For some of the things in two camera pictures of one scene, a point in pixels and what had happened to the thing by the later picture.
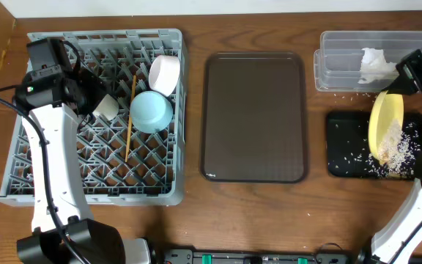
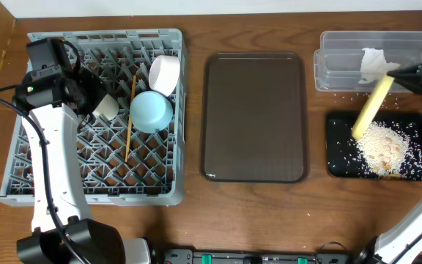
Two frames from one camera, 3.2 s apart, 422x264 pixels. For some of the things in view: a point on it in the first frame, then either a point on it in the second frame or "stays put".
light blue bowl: [151, 112] stays put
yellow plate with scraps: [385, 127] -> [371, 105]
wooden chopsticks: [130, 114] stays put
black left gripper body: [87, 89] stays put
